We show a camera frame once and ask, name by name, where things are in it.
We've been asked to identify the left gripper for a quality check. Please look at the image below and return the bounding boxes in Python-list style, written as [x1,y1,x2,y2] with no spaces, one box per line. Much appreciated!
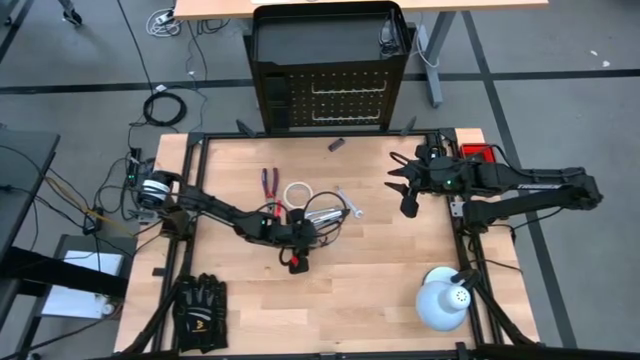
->
[262,218,335,254]

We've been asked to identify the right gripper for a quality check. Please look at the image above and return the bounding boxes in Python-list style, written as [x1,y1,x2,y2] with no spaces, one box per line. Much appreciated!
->
[383,147,454,198]

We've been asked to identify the white tape roll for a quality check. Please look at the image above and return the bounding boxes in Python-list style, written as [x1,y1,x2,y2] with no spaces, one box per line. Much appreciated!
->
[283,181,314,209]

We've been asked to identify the red and blue handled pliers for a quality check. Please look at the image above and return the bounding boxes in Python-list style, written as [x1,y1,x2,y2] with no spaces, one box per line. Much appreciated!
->
[260,167,281,219]

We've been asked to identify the red plastic tray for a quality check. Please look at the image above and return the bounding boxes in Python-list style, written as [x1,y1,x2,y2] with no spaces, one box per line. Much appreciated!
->
[459,142,497,166]

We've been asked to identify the black pegboard bin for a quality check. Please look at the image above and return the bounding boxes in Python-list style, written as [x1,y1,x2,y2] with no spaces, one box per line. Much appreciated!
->
[264,74,289,99]
[269,102,291,128]

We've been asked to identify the white dome desk lamp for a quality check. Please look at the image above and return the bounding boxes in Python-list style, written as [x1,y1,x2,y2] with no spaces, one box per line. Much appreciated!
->
[414,266,482,333]

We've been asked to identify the black work glove with logo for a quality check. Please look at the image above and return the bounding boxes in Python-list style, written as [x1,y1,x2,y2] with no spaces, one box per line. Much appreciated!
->
[172,272,230,354]

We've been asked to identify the black pegboard tool cart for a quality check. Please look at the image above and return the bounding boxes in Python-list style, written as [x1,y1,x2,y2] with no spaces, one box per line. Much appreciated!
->
[235,0,419,139]

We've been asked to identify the wooden desk with grey legs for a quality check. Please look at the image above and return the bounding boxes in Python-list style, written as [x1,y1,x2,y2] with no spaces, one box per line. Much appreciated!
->
[173,0,550,109]

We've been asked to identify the grey cart with white sheet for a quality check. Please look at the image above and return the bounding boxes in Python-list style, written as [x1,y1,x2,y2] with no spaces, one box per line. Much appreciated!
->
[14,233,139,351]

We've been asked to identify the black side table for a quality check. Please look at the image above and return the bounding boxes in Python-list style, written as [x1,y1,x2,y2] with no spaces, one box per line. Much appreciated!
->
[0,127,61,264]

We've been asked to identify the person's foot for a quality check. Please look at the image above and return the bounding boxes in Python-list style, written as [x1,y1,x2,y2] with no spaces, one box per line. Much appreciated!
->
[55,0,84,27]

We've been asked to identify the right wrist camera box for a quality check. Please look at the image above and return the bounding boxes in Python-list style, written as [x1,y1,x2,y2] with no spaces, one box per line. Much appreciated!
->
[399,192,421,219]

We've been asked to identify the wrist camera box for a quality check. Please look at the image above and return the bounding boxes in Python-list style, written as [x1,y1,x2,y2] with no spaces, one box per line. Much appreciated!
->
[399,192,421,219]
[287,251,311,275]

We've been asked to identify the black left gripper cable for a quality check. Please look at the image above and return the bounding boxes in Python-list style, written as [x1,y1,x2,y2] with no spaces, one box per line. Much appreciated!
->
[303,191,352,247]

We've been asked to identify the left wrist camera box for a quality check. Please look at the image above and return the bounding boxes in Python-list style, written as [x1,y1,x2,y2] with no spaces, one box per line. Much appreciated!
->
[287,251,311,275]

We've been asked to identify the metal pegboard hook rail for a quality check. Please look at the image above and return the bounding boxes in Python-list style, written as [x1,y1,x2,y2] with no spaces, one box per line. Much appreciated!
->
[310,81,389,95]
[310,108,389,123]

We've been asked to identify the black metal table frame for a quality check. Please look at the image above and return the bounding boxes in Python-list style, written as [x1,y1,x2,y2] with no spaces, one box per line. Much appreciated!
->
[89,127,640,360]

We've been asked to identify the coiled black cable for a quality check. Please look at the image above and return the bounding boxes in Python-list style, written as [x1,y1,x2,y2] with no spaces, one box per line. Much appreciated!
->
[142,91,188,128]

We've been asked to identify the white cable bundle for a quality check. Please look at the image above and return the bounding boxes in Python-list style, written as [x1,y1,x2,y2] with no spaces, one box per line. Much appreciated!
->
[145,7,182,39]

